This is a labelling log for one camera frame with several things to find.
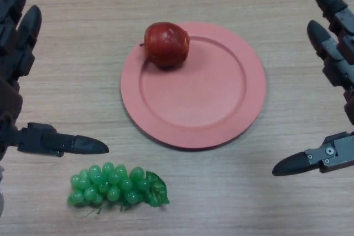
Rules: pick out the red apple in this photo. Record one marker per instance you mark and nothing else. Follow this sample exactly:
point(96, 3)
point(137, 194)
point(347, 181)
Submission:
point(167, 44)

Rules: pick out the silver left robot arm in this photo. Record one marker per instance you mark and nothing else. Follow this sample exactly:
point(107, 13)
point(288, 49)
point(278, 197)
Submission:
point(1, 197)

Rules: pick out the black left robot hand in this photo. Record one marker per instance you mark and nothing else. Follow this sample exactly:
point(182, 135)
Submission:
point(11, 95)

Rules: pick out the green grape bunch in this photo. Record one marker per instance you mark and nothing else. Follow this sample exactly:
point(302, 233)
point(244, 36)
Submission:
point(110, 186)

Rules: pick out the pink round plate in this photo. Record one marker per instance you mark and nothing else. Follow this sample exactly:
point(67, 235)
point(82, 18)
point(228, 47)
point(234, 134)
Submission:
point(199, 95)

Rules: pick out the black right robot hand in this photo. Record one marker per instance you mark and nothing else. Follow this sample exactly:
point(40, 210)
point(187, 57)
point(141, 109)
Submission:
point(337, 153)

